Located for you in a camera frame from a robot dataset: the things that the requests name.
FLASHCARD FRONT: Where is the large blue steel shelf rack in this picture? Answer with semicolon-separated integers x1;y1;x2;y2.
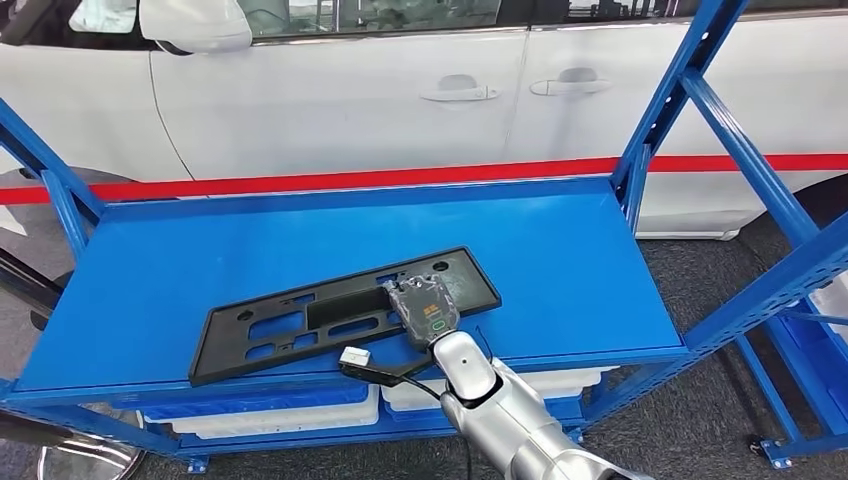
0;0;848;475

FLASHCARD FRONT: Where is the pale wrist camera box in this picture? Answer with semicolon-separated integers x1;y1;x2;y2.
338;345;372;370

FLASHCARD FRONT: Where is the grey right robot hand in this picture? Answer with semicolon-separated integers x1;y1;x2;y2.
382;271;462;352

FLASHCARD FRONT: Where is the white car with red stripe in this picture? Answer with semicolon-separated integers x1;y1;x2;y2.
0;0;848;241

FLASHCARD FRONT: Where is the black plastic plate bracket part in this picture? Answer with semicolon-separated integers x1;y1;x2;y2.
188;246;503;388

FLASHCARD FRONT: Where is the blue shelf rack on casters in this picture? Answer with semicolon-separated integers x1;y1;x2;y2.
731;264;848;472

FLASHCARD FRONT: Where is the deep white plastic crate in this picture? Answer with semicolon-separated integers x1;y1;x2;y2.
809;270;848;327

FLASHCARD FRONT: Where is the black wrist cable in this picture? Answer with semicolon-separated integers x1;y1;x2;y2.
397;374;475;480

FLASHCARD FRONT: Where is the black camera bracket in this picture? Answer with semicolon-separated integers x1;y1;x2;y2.
339;360;435;390

